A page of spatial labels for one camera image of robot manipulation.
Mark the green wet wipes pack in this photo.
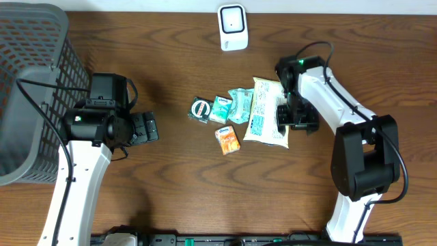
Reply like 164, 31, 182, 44
227, 88, 254, 124

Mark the roll of tape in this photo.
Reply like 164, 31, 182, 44
188, 97, 213, 124

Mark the orange tissue pack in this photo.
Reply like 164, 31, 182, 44
214, 126, 240, 155

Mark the small green wipes pack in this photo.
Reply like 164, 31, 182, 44
209, 96, 232, 124

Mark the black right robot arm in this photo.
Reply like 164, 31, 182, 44
274, 55, 401, 243

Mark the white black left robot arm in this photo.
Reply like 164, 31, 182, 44
38, 109, 159, 245

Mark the white barcode scanner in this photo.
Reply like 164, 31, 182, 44
217, 3, 249, 51

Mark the black plastic mesh basket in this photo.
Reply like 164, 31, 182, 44
1, 2, 90, 185

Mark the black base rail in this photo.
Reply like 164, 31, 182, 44
90, 233, 404, 246

